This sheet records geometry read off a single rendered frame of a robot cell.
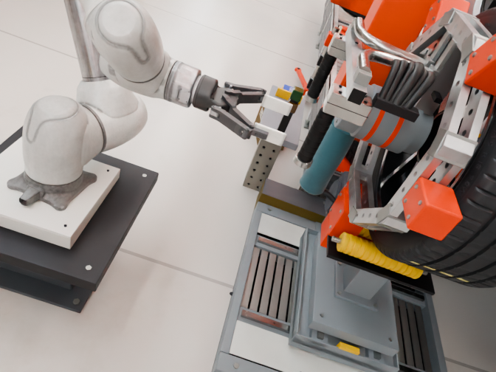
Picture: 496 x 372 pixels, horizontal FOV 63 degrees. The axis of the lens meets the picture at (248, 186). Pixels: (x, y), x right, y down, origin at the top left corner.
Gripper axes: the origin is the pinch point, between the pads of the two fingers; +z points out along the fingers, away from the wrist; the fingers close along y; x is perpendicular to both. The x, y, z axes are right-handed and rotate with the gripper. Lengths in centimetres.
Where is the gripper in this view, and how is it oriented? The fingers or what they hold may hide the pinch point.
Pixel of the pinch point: (283, 122)
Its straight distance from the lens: 91.4
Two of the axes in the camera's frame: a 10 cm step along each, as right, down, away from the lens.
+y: -1.8, 6.0, -7.8
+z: 9.4, 3.5, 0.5
